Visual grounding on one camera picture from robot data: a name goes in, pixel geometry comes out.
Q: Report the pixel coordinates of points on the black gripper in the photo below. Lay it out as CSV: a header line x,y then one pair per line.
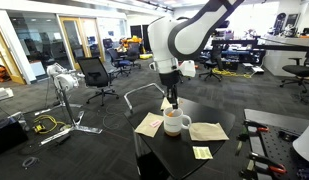
x,y
169,79

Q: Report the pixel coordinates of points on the orange pen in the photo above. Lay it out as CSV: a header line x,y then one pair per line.
x,y
170,113

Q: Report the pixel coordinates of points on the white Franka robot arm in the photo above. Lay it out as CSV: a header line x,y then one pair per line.
x,y
190,36

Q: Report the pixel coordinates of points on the white ceramic mug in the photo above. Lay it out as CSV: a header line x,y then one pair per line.
x,y
174,125

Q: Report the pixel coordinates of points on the pink sticky note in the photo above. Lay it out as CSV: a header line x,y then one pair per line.
x,y
156,124

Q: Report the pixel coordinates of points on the yellow floor object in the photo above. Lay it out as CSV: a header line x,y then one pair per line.
x,y
145,56

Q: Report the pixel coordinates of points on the beige cloth napkin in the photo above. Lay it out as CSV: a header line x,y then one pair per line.
x,y
207,131

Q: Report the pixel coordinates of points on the dark office chair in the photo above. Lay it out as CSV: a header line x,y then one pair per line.
x,y
212,60

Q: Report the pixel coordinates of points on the small black office chair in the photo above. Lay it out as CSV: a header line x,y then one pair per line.
x,y
134,51

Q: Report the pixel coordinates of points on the blue office chair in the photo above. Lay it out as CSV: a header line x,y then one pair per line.
x,y
122,62

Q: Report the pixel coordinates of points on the pale yellow printed note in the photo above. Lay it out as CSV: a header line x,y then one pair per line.
x,y
202,152

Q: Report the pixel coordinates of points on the yellow orange machine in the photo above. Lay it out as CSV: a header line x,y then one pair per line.
x,y
132,40

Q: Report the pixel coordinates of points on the black upright panels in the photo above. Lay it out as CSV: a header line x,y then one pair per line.
x,y
136,31

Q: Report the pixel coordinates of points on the large black mesh office chair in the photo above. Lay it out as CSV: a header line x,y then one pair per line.
x,y
94,71

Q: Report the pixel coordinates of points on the small white floor box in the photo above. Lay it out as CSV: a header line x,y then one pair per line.
x,y
258,69

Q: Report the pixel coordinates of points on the white device on metal stand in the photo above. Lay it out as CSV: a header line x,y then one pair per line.
x,y
65,81

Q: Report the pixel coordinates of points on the white counter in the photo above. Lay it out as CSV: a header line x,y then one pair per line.
x,y
277,60

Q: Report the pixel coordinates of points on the black horizontal bar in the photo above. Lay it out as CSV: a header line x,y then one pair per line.
x,y
280,47

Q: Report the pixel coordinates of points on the black clamp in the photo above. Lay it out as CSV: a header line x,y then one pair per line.
x,y
287,135

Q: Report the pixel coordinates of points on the wooden framed glass door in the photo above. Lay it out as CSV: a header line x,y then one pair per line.
x,y
63,36

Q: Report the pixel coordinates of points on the black office chair with armrests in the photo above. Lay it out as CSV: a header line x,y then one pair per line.
x,y
297,70

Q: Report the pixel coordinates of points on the black tall machine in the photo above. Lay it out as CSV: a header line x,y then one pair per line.
x,y
279,23

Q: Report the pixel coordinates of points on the black box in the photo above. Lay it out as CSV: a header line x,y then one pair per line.
x,y
9,135

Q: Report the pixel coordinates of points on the white flat box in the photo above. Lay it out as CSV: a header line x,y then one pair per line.
x,y
2,94

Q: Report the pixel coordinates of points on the orange robot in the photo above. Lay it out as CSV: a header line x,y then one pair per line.
x,y
0,73

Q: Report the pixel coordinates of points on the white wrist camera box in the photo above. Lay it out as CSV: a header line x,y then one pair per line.
x,y
188,69

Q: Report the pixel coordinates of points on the chrome tube frame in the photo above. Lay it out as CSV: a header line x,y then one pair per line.
x,y
141,88

